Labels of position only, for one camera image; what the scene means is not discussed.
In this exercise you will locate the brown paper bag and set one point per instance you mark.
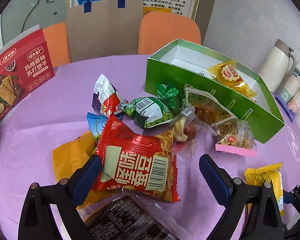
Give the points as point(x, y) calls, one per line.
point(104, 28)

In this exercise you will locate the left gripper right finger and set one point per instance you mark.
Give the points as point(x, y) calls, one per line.
point(264, 220)

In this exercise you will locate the date walnut clear pack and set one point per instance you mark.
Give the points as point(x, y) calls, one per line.
point(188, 130)

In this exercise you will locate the yellow chips bag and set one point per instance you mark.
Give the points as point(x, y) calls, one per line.
point(268, 174)

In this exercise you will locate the purple tablecloth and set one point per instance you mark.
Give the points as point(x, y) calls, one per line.
point(55, 113)

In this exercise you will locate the orange chair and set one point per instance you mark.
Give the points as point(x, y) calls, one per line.
point(157, 29)
point(57, 42)

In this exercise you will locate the orange snack bag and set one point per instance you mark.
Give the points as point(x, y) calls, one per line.
point(68, 157)

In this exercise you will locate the white thermos jug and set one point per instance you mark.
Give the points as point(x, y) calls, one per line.
point(279, 62)

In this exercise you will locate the red white small bag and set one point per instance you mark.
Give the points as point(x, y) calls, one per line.
point(106, 99)

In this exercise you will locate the right orange chair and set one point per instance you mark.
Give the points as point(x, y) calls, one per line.
point(157, 29)

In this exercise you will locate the green foil candy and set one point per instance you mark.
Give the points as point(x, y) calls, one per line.
point(170, 97)

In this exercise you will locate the red broad bean bag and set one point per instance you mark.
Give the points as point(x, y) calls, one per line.
point(143, 163)

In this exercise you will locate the pink edged snack pack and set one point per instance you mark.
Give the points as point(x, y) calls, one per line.
point(235, 136)

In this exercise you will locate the left orange chair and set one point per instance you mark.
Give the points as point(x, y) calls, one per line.
point(57, 42)

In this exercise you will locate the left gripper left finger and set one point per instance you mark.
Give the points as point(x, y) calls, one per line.
point(37, 220)

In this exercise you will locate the blue green plum bag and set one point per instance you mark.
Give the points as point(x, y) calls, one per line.
point(96, 124)

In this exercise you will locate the spicy strip clear pack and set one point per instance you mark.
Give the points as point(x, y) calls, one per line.
point(207, 107)

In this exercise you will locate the clear yellow bread pack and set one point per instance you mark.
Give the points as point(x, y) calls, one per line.
point(226, 74)

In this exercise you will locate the green pea bag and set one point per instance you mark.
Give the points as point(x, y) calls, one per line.
point(148, 112)

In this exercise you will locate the red cracker box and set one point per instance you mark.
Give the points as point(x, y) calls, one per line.
point(25, 64)

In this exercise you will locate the green gift box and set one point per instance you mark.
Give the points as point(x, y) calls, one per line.
point(182, 62)

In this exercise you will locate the brown label popcorn bag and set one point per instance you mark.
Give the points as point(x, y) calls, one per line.
point(131, 217)

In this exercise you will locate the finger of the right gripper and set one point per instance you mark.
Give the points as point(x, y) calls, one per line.
point(288, 198)

